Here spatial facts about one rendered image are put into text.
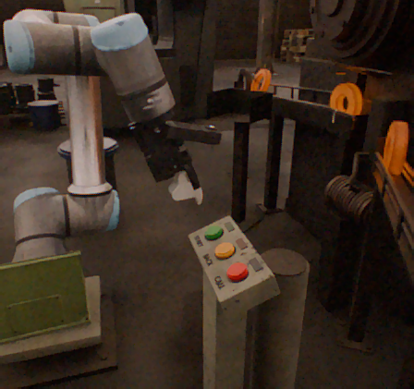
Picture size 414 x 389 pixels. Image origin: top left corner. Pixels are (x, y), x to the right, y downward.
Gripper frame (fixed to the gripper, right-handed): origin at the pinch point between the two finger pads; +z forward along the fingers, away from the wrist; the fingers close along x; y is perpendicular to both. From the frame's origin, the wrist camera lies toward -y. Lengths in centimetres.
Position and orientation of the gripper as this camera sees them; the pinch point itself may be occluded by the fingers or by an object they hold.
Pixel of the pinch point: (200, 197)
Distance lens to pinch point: 78.5
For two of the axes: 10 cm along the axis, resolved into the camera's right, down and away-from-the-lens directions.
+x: 2.9, 3.6, -8.8
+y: -9.0, 4.2, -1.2
